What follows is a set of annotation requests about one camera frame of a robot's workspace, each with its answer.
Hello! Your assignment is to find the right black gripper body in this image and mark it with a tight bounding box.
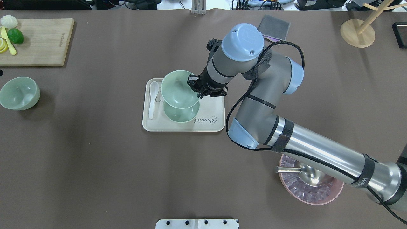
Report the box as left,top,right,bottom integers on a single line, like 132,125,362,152
197,74,228,97

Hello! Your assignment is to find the green bowl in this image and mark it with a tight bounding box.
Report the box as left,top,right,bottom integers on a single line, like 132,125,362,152
161,70,199,109
163,101,200,123
0,77,40,111

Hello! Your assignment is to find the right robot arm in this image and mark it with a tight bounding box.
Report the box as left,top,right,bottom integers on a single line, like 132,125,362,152
188,23,407,211

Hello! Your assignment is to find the cream rectangular tray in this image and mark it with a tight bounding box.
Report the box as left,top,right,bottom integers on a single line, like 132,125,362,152
142,78,225,132

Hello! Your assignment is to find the lemon slice lower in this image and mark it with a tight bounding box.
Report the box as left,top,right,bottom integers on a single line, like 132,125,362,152
0,39,8,53

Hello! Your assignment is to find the lemon slice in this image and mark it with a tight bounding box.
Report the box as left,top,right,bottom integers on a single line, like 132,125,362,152
0,39,8,53
0,37,8,53

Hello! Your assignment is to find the lemon slice upper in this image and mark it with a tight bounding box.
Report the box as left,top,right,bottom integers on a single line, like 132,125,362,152
0,37,8,53

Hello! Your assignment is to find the green bowl on tray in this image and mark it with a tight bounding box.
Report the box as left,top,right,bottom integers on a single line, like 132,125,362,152
163,101,200,123

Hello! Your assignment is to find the yellow plastic knife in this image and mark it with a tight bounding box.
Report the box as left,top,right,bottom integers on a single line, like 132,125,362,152
1,26,17,55

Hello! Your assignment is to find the white ceramic spoon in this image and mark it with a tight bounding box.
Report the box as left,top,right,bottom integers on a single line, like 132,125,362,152
148,81,159,119

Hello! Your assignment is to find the green lime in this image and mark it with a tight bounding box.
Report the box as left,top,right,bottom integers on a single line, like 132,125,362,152
7,28,24,44

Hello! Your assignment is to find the white garlic bulb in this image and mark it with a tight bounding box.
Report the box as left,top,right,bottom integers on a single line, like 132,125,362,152
0,15,18,29

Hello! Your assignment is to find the wooden cutting board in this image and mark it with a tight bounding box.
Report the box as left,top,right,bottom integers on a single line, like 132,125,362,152
0,18,75,67

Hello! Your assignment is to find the grey folded cloth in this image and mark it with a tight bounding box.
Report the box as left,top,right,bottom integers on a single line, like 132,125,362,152
258,15,291,42

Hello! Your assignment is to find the metal ice scoop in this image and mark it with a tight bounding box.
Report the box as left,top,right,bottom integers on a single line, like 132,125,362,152
274,165,334,187

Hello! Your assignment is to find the pink bowl with ice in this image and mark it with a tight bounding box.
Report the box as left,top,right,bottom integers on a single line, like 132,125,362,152
279,155,344,205

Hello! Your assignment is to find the wooden cup stand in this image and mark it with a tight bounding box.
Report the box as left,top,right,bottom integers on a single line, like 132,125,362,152
340,0,407,48

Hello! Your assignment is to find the black tray at edge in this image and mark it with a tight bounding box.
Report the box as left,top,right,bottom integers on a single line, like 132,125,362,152
392,22,407,49

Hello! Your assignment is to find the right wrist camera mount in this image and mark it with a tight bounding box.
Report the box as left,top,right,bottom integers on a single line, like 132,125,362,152
206,39,222,62

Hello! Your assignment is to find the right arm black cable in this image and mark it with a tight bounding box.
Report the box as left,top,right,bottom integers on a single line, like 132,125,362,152
225,41,407,224

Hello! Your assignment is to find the aluminium frame post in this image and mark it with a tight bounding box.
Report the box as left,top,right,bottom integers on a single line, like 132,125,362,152
191,0,207,15

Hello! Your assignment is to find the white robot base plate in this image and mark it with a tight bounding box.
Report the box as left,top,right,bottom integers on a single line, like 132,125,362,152
155,219,240,229

